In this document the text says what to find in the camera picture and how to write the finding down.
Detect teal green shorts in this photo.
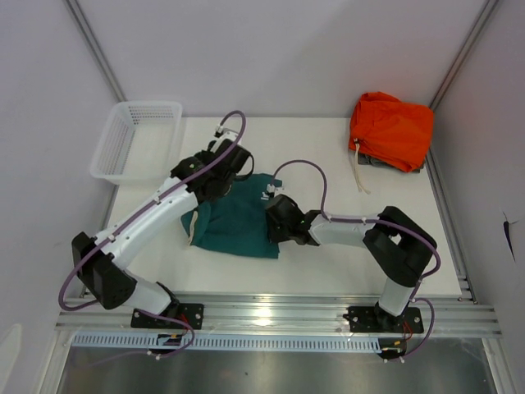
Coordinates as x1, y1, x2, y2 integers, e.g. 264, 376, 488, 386
180, 173, 280, 259

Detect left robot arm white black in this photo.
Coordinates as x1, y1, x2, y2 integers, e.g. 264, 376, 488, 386
71, 138, 253, 328

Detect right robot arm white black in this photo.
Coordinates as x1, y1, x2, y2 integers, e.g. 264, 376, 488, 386
266, 195, 441, 332

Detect grey folded shorts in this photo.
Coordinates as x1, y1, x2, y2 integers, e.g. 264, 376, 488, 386
353, 153, 404, 173

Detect orange folded shorts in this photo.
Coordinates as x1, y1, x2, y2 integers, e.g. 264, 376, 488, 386
349, 92, 434, 172

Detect white plastic basket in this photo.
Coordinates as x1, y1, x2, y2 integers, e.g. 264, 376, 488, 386
89, 100, 184, 185

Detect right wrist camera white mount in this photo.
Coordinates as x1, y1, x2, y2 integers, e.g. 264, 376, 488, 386
266, 183, 285, 199

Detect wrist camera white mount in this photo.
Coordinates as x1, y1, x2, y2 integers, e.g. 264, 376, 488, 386
266, 183, 285, 199
213, 126, 239, 146

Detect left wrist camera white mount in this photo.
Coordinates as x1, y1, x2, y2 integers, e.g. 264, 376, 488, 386
213, 126, 239, 146

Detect aluminium mounting rail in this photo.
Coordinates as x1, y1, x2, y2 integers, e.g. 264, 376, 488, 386
55, 292, 502, 338

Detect white slotted cable duct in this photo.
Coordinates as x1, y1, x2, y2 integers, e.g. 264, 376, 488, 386
72, 332, 381, 354

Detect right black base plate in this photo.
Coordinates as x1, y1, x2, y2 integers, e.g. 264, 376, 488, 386
343, 305, 424, 334

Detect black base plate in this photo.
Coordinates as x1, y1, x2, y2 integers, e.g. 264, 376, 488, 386
130, 303, 205, 330
343, 305, 424, 334

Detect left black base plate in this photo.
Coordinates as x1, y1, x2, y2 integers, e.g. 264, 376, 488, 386
130, 303, 205, 330

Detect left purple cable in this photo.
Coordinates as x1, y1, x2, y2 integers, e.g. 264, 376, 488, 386
57, 109, 247, 362

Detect left aluminium frame post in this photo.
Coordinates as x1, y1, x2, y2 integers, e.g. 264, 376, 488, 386
62, 0, 127, 103

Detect aluminium frame post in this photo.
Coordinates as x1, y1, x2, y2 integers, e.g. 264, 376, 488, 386
62, 0, 127, 103
429, 0, 501, 112

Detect right aluminium frame post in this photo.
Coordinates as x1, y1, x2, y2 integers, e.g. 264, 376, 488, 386
429, 0, 501, 112

